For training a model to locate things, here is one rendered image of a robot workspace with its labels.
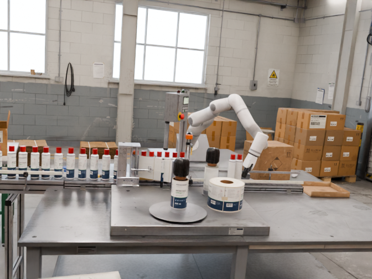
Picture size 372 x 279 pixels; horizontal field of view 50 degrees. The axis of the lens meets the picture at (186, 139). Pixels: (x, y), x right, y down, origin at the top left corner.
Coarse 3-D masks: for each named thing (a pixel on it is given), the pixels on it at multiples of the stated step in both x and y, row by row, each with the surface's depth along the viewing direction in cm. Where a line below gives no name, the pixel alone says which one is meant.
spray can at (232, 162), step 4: (232, 156) 272; (232, 160) 272; (228, 164) 275; (232, 164) 272; (228, 168) 274; (232, 168) 273; (228, 172) 274; (232, 172) 273; (228, 176) 274; (232, 176) 274
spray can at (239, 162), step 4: (240, 156) 274; (236, 160) 275; (240, 160) 274; (236, 164) 274; (240, 164) 274; (236, 168) 275; (240, 168) 274; (236, 172) 275; (240, 172) 275; (236, 176) 275; (240, 176) 276
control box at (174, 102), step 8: (168, 96) 262; (176, 96) 259; (168, 104) 262; (176, 104) 260; (168, 112) 263; (176, 112) 261; (184, 112) 270; (168, 120) 264; (176, 120) 262; (184, 120) 272
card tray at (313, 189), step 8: (304, 184) 302; (312, 184) 303; (320, 184) 304; (328, 184) 306; (304, 192) 285; (312, 192) 276; (320, 192) 277; (328, 192) 278; (336, 192) 279; (344, 192) 280
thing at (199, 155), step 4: (200, 136) 374; (204, 136) 374; (200, 140) 371; (204, 140) 372; (176, 144) 369; (200, 144) 368; (204, 144) 369; (208, 144) 370; (176, 148) 368; (200, 148) 365; (204, 148) 366; (188, 152) 359; (192, 152) 360; (196, 152) 361; (200, 152) 363; (204, 152) 364; (192, 156) 357; (196, 156) 359; (200, 156) 360; (204, 156) 361; (192, 160) 355; (196, 160) 356; (200, 160) 358; (204, 160) 359
